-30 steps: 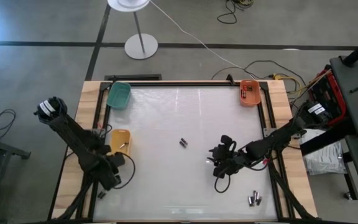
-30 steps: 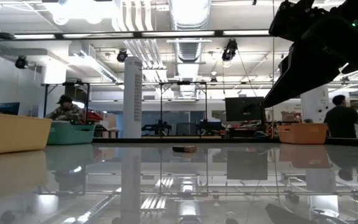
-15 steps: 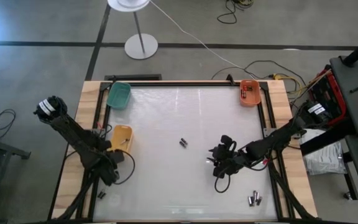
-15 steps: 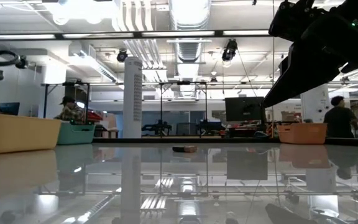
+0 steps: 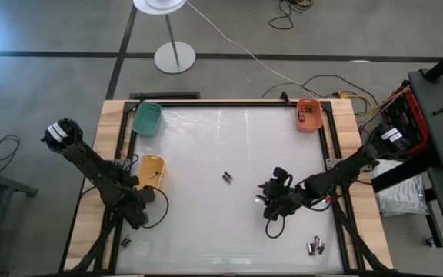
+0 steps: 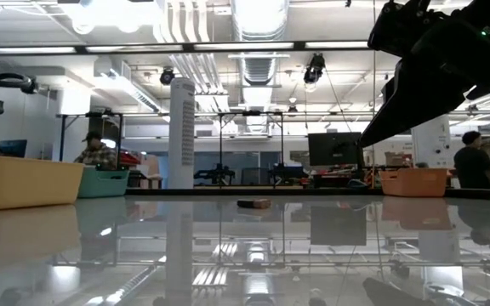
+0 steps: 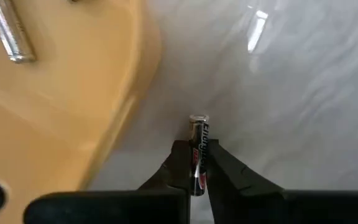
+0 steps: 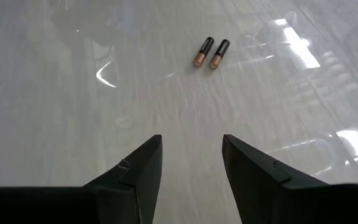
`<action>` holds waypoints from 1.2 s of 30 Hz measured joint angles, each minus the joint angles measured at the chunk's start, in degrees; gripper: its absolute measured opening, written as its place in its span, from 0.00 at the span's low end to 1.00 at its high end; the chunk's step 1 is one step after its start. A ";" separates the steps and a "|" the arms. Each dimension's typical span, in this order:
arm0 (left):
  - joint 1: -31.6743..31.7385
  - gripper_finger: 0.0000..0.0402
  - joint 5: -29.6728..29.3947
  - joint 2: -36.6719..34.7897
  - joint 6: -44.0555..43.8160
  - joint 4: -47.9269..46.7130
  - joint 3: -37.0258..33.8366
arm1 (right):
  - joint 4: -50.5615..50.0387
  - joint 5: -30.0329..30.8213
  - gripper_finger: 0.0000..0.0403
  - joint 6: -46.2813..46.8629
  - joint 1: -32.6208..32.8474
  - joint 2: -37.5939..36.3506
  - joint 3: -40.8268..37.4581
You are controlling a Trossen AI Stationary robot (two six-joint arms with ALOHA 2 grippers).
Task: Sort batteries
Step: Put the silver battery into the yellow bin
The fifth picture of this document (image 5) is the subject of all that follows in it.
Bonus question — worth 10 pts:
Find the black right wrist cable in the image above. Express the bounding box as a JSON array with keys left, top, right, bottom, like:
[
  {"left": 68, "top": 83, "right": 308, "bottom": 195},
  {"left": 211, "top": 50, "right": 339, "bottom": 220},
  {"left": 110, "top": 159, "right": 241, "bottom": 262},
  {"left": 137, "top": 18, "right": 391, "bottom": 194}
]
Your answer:
[{"left": 265, "top": 215, "right": 286, "bottom": 239}]

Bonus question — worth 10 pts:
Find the black desk base beam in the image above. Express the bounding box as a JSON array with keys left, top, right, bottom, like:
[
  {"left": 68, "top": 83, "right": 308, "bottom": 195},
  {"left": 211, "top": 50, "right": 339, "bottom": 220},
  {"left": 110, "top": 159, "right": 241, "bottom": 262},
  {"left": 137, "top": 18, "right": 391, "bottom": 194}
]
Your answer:
[{"left": 370, "top": 152, "right": 443, "bottom": 193}]

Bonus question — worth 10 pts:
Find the yellow cable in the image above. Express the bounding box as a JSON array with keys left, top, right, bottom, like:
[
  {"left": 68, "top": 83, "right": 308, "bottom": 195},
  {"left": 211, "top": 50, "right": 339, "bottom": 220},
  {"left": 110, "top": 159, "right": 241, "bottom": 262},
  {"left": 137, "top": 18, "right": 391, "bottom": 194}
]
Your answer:
[{"left": 331, "top": 90, "right": 372, "bottom": 116}]

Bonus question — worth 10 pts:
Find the black floor cable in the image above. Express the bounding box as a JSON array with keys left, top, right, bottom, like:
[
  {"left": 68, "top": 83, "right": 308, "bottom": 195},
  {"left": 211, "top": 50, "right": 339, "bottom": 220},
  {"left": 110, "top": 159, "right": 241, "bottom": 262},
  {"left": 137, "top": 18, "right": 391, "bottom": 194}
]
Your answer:
[{"left": 261, "top": 74, "right": 380, "bottom": 107}]

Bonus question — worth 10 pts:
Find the white plastic bag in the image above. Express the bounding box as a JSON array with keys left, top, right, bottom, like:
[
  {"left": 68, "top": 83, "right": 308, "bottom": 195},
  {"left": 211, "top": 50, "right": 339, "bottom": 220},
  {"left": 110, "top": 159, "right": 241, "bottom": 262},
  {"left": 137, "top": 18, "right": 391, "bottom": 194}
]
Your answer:
[{"left": 371, "top": 155, "right": 431, "bottom": 217}]

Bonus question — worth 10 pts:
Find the red toolbox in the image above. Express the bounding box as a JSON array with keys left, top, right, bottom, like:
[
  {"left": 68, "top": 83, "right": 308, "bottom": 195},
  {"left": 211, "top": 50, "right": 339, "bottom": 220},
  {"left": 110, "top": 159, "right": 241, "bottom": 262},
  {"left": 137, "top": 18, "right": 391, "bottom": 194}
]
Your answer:
[{"left": 381, "top": 79, "right": 430, "bottom": 158}]

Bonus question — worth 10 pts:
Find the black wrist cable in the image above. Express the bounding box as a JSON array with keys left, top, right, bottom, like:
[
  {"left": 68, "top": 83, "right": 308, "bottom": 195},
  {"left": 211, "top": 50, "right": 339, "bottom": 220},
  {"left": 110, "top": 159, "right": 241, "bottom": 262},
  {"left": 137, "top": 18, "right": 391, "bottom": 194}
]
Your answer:
[
  {"left": 265, "top": 215, "right": 286, "bottom": 239},
  {"left": 140, "top": 185, "right": 170, "bottom": 230}
]

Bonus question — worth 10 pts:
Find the black cable tangle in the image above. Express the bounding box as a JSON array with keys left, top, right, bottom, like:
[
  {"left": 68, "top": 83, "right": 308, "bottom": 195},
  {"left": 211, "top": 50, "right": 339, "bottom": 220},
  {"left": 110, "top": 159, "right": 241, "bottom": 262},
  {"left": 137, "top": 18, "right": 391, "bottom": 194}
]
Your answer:
[{"left": 268, "top": 0, "right": 315, "bottom": 31}]

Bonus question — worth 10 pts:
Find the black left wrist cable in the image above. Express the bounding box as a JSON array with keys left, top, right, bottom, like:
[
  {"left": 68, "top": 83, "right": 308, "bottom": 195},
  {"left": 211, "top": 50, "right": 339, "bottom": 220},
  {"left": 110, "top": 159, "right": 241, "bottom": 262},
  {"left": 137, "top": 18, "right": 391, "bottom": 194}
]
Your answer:
[{"left": 140, "top": 185, "right": 170, "bottom": 230}]

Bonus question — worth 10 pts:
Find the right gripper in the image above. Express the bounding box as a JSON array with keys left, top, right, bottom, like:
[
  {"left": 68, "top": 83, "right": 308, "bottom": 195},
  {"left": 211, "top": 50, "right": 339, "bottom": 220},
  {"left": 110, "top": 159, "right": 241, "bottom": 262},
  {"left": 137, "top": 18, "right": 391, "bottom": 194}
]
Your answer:
[{"left": 255, "top": 166, "right": 300, "bottom": 222}]

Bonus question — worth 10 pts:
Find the white translucent table mat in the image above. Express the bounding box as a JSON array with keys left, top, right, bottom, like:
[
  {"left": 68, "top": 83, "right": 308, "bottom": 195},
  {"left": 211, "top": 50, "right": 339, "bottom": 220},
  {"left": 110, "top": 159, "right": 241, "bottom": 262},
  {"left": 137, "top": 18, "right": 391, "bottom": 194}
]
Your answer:
[{"left": 114, "top": 105, "right": 345, "bottom": 275}]

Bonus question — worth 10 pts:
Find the orange plastic bin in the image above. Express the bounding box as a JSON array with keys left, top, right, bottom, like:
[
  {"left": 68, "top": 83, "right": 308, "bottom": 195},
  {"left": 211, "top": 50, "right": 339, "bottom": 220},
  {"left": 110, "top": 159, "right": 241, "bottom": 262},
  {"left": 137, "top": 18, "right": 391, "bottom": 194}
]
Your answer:
[{"left": 296, "top": 98, "right": 325, "bottom": 133}]

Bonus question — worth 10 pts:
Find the grey metal table frame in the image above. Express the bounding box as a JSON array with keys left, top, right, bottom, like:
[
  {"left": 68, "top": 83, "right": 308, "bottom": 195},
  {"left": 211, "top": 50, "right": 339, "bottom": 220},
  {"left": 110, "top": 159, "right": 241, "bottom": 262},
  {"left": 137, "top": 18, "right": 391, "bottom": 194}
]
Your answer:
[{"left": 0, "top": 153, "right": 40, "bottom": 277}]

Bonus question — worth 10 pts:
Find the yellow plastic bin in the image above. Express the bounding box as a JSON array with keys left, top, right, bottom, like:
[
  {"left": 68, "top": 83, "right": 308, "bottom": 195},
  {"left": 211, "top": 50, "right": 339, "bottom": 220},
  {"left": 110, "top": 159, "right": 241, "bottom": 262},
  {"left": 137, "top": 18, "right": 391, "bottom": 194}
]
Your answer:
[{"left": 136, "top": 154, "right": 167, "bottom": 191}]

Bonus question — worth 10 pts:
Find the black cable loop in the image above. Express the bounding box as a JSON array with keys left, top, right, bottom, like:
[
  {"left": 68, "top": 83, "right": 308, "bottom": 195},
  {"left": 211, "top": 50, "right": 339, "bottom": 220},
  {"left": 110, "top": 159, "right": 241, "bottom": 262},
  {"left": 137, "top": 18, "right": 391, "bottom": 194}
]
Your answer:
[{"left": 0, "top": 134, "right": 22, "bottom": 175}]

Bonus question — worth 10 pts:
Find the teal plastic bin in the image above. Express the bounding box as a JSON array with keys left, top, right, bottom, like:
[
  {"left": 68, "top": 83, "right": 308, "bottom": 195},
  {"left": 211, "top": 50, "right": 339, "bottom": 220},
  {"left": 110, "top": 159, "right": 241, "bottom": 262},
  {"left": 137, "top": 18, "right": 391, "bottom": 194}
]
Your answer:
[{"left": 132, "top": 101, "right": 164, "bottom": 136}]

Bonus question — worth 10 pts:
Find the white cable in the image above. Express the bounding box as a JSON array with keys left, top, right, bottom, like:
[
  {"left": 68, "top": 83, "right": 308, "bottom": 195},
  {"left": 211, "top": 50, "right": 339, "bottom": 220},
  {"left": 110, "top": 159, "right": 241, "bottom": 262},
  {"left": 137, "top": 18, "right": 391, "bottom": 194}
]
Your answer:
[{"left": 185, "top": 0, "right": 317, "bottom": 99}]

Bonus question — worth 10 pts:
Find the white floor stand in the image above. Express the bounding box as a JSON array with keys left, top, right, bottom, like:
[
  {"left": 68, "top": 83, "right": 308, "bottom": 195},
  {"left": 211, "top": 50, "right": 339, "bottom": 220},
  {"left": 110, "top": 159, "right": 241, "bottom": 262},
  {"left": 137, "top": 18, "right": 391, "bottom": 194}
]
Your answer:
[{"left": 132, "top": 0, "right": 197, "bottom": 75}]

